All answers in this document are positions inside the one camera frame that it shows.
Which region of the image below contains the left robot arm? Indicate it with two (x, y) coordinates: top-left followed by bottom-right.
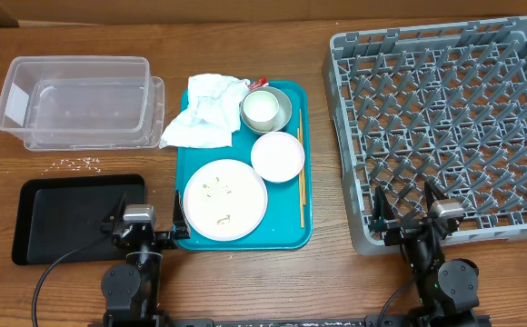
(101, 192), (190, 326)

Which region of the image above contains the clear plastic bin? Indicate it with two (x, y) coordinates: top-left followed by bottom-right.
(0, 55), (154, 146)

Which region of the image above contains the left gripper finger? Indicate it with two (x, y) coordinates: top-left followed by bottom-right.
(103, 193), (126, 223)
(173, 190), (190, 240)

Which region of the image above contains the large white plate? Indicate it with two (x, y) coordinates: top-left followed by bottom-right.
(183, 159), (268, 242)

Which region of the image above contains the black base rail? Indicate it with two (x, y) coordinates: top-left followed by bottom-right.
(88, 313), (492, 327)

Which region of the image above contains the teal serving tray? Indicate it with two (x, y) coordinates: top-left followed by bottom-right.
(175, 80), (313, 251)

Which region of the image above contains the grey dishwasher rack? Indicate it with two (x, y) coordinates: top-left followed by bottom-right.
(323, 16), (527, 255)

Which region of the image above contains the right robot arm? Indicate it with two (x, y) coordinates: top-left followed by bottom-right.
(369, 181), (491, 327)

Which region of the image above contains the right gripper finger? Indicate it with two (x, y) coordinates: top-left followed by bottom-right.
(369, 185), (395, 227)
(424, 180), (448, 212)

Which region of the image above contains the wooden chopstick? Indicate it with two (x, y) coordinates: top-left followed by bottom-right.
(299, 109), (305, 180)
(297, 127), (305, 229)

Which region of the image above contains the white cup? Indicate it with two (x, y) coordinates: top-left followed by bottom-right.
(243, 91), (279, 132)

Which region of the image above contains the small pink bowl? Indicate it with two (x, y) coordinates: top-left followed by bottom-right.
(251, 132), (303, 183)

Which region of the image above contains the white napkin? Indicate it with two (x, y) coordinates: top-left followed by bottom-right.
(159, 74), (250, 149)

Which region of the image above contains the grey bowl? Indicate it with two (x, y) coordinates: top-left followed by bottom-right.
(240, 86), (293, 134)

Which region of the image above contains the red snack wrapper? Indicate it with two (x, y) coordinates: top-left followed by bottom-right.
(248, 77), (269, 91)

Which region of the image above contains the black tray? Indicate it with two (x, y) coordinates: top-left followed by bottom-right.
(11, 174), (146, 266)

